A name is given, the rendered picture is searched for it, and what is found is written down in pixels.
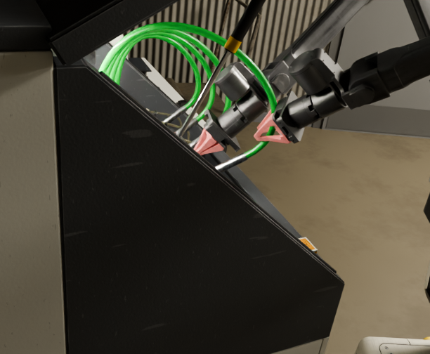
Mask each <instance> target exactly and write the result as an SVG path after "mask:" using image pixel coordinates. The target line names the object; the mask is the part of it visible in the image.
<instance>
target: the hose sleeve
mask: <svg viewBox="0 0 430 354"><path fill-rule="evenodd" d="M246 160H247V157H246V155H245V152H243V153H242V154H240V155H238V156H235V157H233V158H231V159H229V160H227V161H225V162H223V163H221V164H219V165H216V166H215V168H216V169H218V170H219V171H220V172H224V171H226V170H228V169H230V168H232V167H234V166H236V165H238V164H240V163H242V162H244V161H246Z"/></svg>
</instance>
